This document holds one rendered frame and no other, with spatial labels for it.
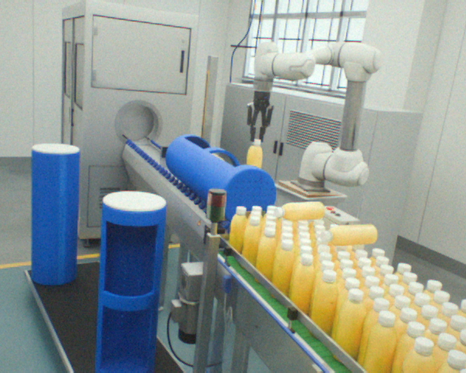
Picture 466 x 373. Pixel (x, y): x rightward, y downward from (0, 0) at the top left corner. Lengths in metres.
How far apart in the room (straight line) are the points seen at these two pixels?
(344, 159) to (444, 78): 2.45
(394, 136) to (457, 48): 1.31
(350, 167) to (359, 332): 1.41
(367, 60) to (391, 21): 2.54
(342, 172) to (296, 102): 1.80
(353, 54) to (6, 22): 5.12
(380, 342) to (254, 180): 1.12
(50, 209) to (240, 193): 1.45
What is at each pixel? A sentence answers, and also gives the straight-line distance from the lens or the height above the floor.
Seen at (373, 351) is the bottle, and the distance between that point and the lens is 1.38.
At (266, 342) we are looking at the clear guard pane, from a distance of 1.64.
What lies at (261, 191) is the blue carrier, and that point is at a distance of 2.28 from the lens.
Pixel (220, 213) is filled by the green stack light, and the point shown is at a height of 1.19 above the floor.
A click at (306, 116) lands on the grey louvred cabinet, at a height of 1.29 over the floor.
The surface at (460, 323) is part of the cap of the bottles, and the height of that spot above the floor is 1.10.
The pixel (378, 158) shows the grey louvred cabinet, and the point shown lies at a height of 1.08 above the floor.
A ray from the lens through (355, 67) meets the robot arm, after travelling 2.62.
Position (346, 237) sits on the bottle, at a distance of 1.74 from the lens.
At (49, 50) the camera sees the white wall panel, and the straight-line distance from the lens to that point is 7.07.
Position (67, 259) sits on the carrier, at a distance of 3.43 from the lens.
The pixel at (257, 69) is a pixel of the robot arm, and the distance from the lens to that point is 2.27.
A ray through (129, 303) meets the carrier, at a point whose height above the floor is 0.59.
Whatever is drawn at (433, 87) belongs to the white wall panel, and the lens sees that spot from 5.09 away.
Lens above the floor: 1.69
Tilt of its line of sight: 15 degrees down
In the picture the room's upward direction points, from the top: 6 degrees clockwise
